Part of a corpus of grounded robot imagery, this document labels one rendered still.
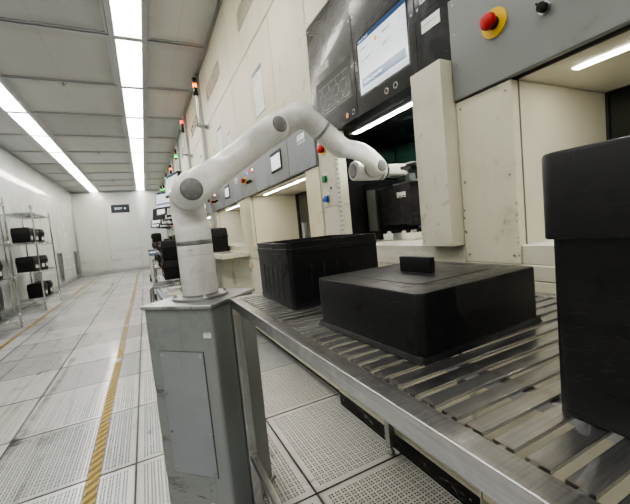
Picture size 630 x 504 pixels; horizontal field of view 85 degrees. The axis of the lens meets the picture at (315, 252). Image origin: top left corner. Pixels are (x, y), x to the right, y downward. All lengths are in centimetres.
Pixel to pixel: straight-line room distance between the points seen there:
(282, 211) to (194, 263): 201
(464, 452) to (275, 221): 287
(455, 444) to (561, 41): 85
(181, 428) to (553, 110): 146
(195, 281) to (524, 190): 101
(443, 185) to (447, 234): 14
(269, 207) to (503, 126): 236
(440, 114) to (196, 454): 130
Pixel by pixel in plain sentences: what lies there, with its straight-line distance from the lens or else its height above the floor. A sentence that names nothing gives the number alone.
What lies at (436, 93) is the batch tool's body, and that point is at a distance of 114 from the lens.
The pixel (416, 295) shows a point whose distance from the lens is 50.
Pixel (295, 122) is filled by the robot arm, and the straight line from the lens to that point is 144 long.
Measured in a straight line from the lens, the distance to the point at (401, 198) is 161.
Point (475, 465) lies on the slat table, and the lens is 37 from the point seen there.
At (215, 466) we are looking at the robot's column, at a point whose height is 23.
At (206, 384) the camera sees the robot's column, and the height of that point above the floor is 51.
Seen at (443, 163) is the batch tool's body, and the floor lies 111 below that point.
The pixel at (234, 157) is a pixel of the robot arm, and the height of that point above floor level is 124.
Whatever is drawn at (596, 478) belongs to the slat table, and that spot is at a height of 76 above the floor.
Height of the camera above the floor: 97
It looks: 4 degrees down
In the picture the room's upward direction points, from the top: 6 degrees counter-clockwise
